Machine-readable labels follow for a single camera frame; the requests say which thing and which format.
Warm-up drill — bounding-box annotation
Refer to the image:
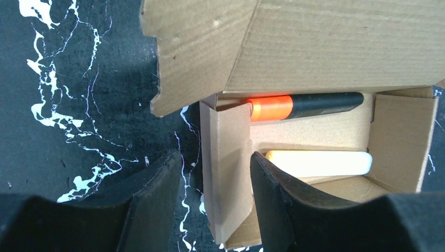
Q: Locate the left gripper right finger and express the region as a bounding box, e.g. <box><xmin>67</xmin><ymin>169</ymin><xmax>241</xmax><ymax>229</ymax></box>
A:
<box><xmin>250</xmin><ymin>152</ymin><xmax>444</xmax><ymax>251</ymax></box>

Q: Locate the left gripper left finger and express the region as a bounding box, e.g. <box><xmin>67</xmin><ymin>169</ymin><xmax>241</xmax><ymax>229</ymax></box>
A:
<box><xmin>1</xmin><ymin>150</ymin><xmax>182</xmax><ymax>251</ymax></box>

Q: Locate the yellow highlighter marker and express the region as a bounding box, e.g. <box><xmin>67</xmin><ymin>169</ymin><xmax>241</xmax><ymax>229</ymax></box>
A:
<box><xmin>266</xmin><ymin>150</ymin><xmax>373</xmax><ymax>178</ymax></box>

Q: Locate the orange capped black marker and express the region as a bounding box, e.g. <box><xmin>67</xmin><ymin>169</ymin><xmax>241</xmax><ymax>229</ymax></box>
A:
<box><xmin>247</xmin><ymin>92</ymin><xmax>364</xmax><ymax>122</ymax></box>

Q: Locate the brown cardboard box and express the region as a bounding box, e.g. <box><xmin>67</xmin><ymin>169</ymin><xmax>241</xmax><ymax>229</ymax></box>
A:
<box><xmin>140</xmin><ymin>1</ymin><xmax>444</xmax><ymax>251</ymax></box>

